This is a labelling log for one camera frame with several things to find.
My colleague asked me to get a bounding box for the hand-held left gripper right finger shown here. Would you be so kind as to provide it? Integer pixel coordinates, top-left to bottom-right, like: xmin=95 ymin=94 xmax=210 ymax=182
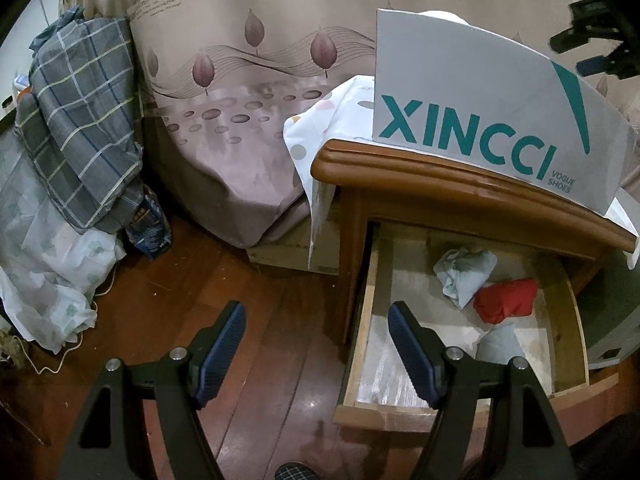
xmin=387 ymin=301 xmax=581 ymax=480

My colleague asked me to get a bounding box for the grey underwear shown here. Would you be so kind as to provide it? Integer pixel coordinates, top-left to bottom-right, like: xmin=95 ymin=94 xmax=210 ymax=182
xmin=475 ymin=321 xmax=531 ymax=367

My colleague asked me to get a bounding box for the red underwear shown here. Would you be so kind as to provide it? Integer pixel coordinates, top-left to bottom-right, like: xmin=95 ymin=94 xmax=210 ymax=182
xmin=472 ymin=277 xmax=539 ymax=325

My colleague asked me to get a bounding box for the pale mint underwear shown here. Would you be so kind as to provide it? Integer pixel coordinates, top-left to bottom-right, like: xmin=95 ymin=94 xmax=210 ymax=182
xmin=432 ymin=246 xmax=499 ymax=310

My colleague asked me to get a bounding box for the grey box with black slots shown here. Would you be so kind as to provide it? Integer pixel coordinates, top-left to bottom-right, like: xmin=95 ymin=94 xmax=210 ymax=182
xmin=580 ymin=247 xmax=640 ymax=372

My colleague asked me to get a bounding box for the leaf-print bed sheet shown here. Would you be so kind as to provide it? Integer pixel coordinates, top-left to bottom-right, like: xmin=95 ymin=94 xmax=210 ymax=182
xmin=60 ymin=0 xmax=640 ymax=261

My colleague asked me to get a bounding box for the white cord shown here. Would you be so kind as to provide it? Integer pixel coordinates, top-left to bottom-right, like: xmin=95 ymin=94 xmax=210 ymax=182
xmin=0 ymin=260 xmax=118 ymax=377

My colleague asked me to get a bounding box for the pale printed cloth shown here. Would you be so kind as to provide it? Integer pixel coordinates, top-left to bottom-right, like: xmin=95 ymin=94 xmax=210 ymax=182
xmin=0 ymin=95 xmax=126 ymax=356

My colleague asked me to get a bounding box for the wooden bed frame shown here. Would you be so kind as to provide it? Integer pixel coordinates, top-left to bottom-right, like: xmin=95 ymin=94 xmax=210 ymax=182
xmin=247 ymin=220 xmax=343 ymax=277

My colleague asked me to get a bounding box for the white shoe box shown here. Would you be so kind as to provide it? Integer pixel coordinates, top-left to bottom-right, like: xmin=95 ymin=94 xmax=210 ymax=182
xmin=371 ymin=8 xmax=637 ymax=218

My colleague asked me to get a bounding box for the wooden drawer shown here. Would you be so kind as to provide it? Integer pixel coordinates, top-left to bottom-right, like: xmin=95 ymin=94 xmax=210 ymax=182
xmin=332 ymin=220 xmax=633 ymax=433

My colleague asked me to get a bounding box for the white dotted cloth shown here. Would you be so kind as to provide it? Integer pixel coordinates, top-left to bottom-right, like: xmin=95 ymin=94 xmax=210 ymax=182
xmin=282 ymin=75 xmax=640 ymax=273

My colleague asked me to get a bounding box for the wooden nightstand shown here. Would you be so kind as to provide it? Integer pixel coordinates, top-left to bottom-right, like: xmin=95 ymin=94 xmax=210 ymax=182
xmin=310 ymin=139 xmax=640 ymax=346

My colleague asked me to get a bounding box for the grey plaid cloth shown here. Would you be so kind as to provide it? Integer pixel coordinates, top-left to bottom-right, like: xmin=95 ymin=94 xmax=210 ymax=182
xmin=15 ymin=7 xmax=146 ymax=236

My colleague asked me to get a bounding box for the blue snack bag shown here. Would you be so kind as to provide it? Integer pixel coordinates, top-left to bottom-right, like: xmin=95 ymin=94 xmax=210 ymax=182
xmin=124 ymin=185 xmax=173 ymax=261

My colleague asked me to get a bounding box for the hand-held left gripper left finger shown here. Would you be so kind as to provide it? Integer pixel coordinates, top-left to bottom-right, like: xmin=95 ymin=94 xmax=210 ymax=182
xmin=60 ymin=300 xmax=248 ymax=480

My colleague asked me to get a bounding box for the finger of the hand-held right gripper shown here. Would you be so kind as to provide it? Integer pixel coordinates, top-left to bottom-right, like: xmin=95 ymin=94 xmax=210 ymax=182
xmin=575 ymin=49 xmax=640 ymax=81
xmin=547 ymin=26 xmax=618 ymax=53

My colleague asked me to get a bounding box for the plaid slipper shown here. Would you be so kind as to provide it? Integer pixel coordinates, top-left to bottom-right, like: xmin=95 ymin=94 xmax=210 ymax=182
xmin=274 ymin=461 xmax=321 ymax=480

